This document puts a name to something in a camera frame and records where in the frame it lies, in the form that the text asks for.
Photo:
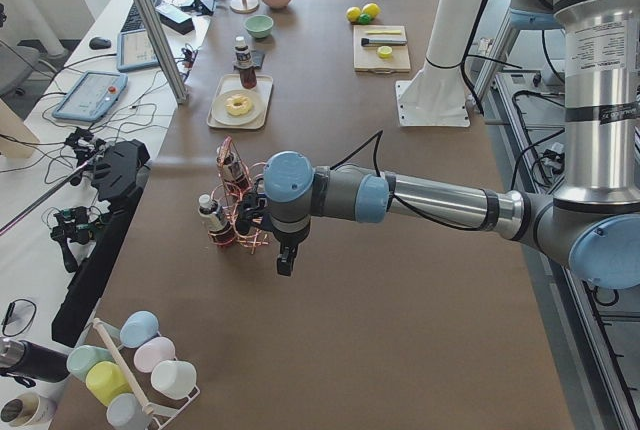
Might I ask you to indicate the paper cup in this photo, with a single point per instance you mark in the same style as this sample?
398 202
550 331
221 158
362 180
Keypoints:
28 409

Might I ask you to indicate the black computer mouse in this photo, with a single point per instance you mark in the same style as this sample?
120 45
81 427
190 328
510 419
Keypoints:
99 43

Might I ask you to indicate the black thermos bottle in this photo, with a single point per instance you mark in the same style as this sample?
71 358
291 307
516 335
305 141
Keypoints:
26 363

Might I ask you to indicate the white plate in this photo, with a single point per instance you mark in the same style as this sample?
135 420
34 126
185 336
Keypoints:
220 115

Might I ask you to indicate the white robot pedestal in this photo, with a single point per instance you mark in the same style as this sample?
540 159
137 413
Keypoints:
436 96

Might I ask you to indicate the black camera stand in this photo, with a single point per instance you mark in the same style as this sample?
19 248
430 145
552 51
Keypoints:
90 248

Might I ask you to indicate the copper wire bottle rack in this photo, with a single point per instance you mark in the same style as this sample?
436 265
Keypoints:
256 238

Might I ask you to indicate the pink cup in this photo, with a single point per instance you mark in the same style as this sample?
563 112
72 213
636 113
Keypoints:
153 352

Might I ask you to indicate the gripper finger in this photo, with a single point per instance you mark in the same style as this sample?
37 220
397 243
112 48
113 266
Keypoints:
285 262

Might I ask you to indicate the white cup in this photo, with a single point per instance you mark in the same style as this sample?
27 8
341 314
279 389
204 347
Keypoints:
174 378

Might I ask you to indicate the steel muddler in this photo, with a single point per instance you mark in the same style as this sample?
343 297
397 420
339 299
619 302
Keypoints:
369 42

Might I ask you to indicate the beige tray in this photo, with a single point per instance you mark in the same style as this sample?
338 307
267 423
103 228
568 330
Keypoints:
232 82

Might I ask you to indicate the grey blue cup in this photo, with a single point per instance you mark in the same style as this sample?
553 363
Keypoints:
125 413

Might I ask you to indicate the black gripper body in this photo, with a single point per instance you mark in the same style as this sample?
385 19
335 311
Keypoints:
286 242

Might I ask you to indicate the half lemon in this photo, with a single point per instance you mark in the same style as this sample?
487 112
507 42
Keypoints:
384 52

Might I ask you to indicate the tea bottle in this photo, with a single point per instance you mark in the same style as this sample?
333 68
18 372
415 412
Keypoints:
215 221
233 172
244 63

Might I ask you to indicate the green bowl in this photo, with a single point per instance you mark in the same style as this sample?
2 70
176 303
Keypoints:
259 26

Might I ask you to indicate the camera mount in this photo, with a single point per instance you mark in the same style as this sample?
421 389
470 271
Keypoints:
252 212

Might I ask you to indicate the aluminium frame post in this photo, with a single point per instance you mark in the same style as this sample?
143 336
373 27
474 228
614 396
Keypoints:
162 49

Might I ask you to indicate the yellow cup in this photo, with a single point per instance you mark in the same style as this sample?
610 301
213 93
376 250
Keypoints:
106 381

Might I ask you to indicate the teach pendant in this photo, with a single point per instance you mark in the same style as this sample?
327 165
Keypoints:
93 95
134 51

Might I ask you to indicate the green lime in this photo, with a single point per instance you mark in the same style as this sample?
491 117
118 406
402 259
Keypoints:
364 19

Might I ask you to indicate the yellow plastic knife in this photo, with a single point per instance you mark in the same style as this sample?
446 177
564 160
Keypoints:
383 31

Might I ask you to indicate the white cup rack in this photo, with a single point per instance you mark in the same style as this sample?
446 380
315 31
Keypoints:
162 415

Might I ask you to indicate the wooden cutting board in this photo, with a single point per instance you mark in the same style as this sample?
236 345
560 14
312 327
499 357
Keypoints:
365 58

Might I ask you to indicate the whole lemon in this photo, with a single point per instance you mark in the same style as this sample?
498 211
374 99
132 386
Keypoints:
371 9
353 13

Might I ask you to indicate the grey folded cloth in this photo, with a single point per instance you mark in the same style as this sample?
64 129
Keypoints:
257 58

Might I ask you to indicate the donut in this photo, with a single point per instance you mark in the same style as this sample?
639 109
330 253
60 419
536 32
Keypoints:
238 105

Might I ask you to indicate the mint green cup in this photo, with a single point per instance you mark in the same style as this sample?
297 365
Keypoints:
83 358

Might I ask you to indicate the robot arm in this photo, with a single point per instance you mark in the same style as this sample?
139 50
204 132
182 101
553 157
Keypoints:
325 110

